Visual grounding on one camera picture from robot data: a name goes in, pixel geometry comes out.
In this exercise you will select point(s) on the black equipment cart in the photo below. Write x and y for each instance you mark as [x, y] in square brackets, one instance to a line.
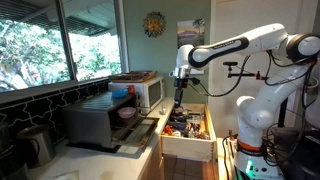
[300, 153]

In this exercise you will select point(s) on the small clear bottle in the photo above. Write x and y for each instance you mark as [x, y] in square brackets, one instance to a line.
[163, 110]

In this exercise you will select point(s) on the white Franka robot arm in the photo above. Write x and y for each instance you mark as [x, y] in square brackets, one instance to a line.
[260, 110]

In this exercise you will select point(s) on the clear plastic box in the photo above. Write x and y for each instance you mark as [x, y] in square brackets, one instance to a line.
[194, 118]

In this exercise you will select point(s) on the stainless steel pot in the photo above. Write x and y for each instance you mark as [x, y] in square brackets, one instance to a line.
[35, 145]

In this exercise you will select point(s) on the silver toaster oven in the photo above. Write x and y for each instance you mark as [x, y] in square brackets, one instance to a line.
[90, 120]

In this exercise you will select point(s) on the white microwave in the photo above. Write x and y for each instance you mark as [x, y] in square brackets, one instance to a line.
[146, 92]

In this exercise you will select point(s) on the sun wall decoration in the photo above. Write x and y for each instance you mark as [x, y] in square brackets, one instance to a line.
[154, 24]

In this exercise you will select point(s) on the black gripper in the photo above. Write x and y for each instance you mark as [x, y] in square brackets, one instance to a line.
[181, 83]

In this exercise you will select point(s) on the open wooden drawer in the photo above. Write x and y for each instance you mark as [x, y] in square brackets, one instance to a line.
[188, 146]

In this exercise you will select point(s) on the black kitchen appliance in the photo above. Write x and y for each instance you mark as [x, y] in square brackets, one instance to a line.
[10, 160]

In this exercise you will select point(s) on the landscape wall calendar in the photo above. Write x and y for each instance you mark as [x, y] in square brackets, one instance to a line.
[190, 31]

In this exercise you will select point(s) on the red cup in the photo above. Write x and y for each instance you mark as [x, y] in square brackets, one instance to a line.
[131, 89]

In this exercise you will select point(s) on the dark window frame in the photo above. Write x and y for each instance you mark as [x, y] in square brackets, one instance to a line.
[66, 40]

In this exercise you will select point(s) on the blue bowl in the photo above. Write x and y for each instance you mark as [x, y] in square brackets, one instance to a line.
[119, 93]

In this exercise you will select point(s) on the brown wooden tray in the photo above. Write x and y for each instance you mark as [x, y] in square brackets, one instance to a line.
[133, 76]

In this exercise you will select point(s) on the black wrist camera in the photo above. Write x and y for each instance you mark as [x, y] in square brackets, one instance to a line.
[194, 80]

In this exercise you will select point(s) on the pink bowl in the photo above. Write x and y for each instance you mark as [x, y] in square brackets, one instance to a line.
[127, 112]

